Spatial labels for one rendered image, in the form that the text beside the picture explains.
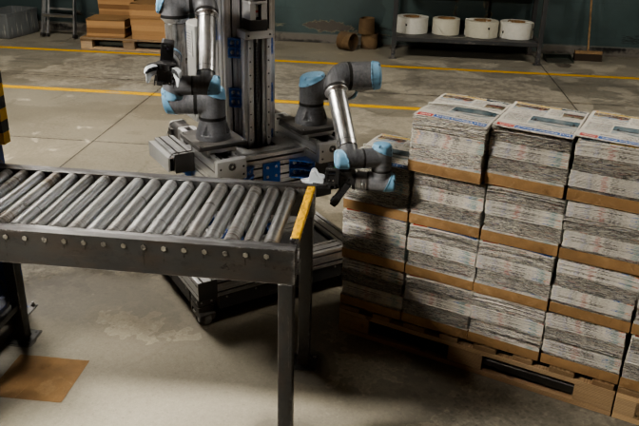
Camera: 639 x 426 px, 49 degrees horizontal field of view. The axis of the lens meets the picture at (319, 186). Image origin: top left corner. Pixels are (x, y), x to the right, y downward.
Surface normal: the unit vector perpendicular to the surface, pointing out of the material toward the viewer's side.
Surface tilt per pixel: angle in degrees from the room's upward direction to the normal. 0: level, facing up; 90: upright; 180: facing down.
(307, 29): 90
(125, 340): 0
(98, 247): 90
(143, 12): 91
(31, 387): 0
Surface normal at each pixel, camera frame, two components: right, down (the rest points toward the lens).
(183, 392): 0.03, -0.92
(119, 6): -0.11, 0.39
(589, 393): -0.47, 0.33
